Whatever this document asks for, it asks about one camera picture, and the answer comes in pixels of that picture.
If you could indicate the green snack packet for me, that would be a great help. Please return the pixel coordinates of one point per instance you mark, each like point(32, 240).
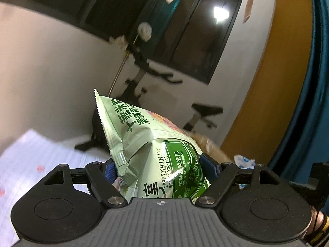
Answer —
point(144, 139)

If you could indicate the black exercise bike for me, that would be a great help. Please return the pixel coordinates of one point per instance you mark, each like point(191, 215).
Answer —
point(138, 82)

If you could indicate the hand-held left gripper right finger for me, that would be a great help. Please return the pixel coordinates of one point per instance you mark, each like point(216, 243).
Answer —
point(208, 166)

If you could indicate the brown cardboard box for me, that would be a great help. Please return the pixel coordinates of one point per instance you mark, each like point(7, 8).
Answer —
point(213, 146)

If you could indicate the white plastic bag on pole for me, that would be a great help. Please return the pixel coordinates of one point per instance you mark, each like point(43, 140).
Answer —
point(144, 30)

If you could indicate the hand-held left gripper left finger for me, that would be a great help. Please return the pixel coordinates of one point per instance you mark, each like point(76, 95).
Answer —
point(110, 172)

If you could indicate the dark framed window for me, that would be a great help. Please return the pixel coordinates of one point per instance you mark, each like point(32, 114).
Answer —
point(185, 38)

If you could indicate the light plaid tablecloth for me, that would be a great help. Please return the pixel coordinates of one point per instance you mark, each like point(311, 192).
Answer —
point(38, 154)

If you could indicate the person's right hand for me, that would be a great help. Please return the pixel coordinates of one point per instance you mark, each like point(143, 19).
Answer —
point(316, 221)

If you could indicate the crumpled white plastic bag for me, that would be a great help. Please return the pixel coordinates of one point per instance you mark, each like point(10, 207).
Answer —
point(118, 42)

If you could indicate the blue curtain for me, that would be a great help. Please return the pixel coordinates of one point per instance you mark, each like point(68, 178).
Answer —
point(308, 95)

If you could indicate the wooden panel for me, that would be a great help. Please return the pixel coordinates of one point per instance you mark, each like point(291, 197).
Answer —
point(270, 69)

